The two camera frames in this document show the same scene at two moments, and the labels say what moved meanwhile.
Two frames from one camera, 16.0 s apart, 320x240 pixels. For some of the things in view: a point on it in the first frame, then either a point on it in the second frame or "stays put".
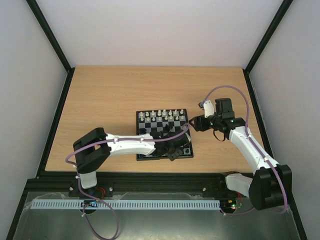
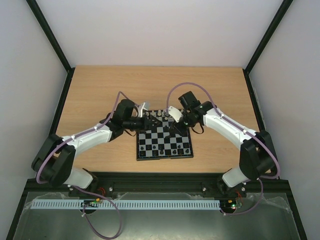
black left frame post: (53, 42) stays put
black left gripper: (173, 156) → (149, 126)
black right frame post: (284, 6) stays put
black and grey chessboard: (149, 121) stays put
